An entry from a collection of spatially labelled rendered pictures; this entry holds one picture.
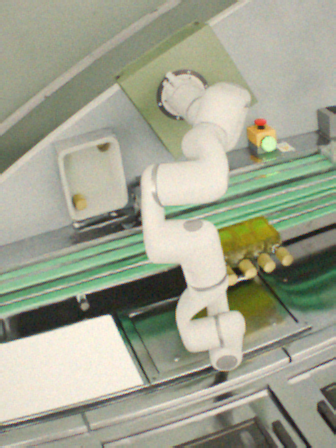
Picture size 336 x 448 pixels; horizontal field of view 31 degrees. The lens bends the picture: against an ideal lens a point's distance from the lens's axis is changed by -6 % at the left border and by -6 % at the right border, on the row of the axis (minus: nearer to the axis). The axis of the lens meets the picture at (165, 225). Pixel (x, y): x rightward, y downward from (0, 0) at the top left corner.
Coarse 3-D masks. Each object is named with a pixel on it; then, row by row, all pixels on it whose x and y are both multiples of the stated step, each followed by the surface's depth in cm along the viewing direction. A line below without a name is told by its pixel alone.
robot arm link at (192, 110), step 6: (192, 102) 154; (198, 102) 152; (192, 108) 153; (198, 108) 151; (246, 108) 143; (186, 114) 155; (192, 114) 152; (192, 120) 152; (240, 120) 143; (192, 126) 155; (240, 126) 145; (234, 138) 145; (234, 144) 147; (228, 150) 147
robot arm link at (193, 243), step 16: (144, 176) 123; (144, 192) 122; (144, 208) 122; (160, 208) 124; (144, 224) 122; (160, 224) 122; (176, 224) 121; (192, 224) 120; (208, 224) 120; (144, 240) 123; (160, 240) 120; (176, 240) 119; (192, 240) 118; (208, 240) 118; (160, 256) 121; (176, 256) 120; (192, 256) 119; (208, 256) 119; (192, 272) 122; (208, 272) 122; (224, 272) 125
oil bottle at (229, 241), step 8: (224, 232) 179; (232, 232) 178; (224, 240) 175; (232, 240) 175; (224, 248) 173; (232, 248) 172; (240, 248) 171; (232, 256) 170; (240, 256) 170; (232, 264) 172
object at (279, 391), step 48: (288, 240) 204; (96, 288) 195; (144, 288) 193; (288, 288) 183; (0, 336) 178; (192, 384) 150; (240, 384) 151; (288, 384) 148; (0, 432) 143; (48, 432) 140; (96, 432) 142; (144, 432) 143; (192, 432) 141; (240, 432) 139; (288, 432) 136
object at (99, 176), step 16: (96, 144) 168; (112, 144) 172; (64, 160) 175; (80, 160) 177; (96, 160) 178; (112, 160) 178; (64, 176) 170; (80, 176) 179; (96, 176) 181; (112, 176) 183; (80, 192) 182; (96, 192) 183; (112, 192) 185; (96, 208) 180; (112, 208) 179
